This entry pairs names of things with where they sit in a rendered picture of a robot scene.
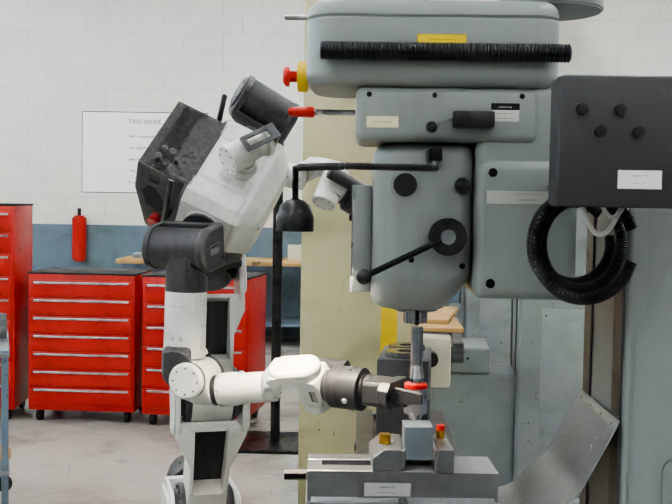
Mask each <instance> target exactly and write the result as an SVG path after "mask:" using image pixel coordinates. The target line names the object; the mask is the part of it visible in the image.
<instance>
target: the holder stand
mask: <svg viewBox="0 0 672 504"><path fill-rule="evenodd" d="M431 351H432V349H431V348H430V347H425V345H424V344H423V373H424V379H422V381H423V382H426V383H427V384H428V388H430V389H431ZM410 359H411V342H394V343H390V344H388V346H384V348H383V350H382V352H381V354H380V356H379V358H378V360H377V376H378V375H379V376H389V377H395V376H406V377H408V375H409V370H410ZM402 420H412V419H410V418H409V416H408V414H405V413H404V405H402V406H400V407H398V408H395V409H393V410H391V411H386V410H379V408H378V407H376V436H377V435H378V434H379V433H381V432H388V433H390V434H400V436H401V438H402ZM420 420H430V400H428V402H427V414H424V415H423V416H422V418H421V419H420Z"/></svg>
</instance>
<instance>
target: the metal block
mask: <svg viewBox="0 0 672 504"><path fill-rule="evenodd" d="M402 441H403V444H404V447H405V450H406V459H411V460H432V459H433V426H432V424H431V422H430V420H402Z"/></svg>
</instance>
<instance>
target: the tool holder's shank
mask: <svg viewBox="0 0 672 504"><path fill-rule="evenodd" d="M408 378H410V382H411V383H413V384H420V383H422V379H424V373H423V327H422V326H412V327H411V359H410V370H409V375H408Z"/></svg>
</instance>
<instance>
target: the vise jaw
mask: <svg viewBox="0 0 672 504"><path fill-rule="evenodd" d="M369 456H370V461H371V466H372V470H373V471H401V469H405V468H406V450H405V447H404V444H403V441H402V438H401V436H400V434H391V443H390V444H388V445H383V444H379V434H378V435H377V436H376V437H375V438H373V439H372V440H371V441H370V442H369Z"/></svg>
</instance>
